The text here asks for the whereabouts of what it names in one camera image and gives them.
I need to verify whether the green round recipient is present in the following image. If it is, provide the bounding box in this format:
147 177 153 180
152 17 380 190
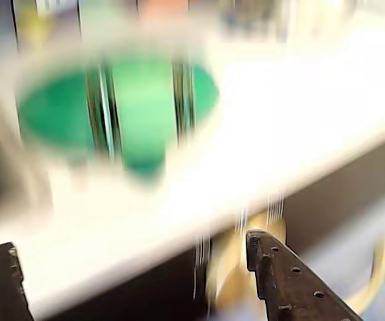
15 62 220 180

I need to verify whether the yellow round knob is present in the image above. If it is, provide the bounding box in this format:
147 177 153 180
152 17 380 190
207 213 289 321

